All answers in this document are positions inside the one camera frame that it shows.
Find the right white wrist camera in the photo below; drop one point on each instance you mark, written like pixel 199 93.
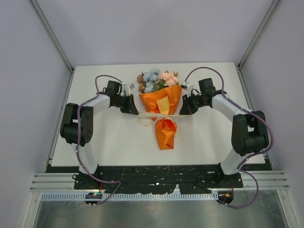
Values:
pixel 186 86

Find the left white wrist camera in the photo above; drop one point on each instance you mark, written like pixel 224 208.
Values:
pixel 126 88

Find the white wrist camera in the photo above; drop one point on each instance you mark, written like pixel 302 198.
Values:
pixel 126 88
pixel 186 86

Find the left aluminium frame post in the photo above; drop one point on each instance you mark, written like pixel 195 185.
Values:
pixel 45 23

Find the white slotted cable duct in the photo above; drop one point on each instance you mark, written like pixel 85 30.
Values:
pixel 93 196

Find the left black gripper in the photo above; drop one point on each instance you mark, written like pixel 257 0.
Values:
pixel 130 106

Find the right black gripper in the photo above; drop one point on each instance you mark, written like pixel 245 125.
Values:
pixel 187 109

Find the cream ribbon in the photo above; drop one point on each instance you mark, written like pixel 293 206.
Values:
pixel 150 119

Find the orange wrapping paper sheet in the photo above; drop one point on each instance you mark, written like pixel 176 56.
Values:
pixel 161 106

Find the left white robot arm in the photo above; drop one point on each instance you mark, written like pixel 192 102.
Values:
pixel 77 126

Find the right aluminium frame post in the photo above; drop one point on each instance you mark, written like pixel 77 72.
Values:
pixel 260 31

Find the fake flower bouquet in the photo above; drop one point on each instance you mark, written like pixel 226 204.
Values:
pixel 149 81

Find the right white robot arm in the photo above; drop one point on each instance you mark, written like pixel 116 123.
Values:
pixel 249 133

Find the aluminium frame post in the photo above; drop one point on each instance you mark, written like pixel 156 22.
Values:
pixel 45 23
pixel 260 31

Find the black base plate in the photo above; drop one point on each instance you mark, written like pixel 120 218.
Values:
pixel 190 179

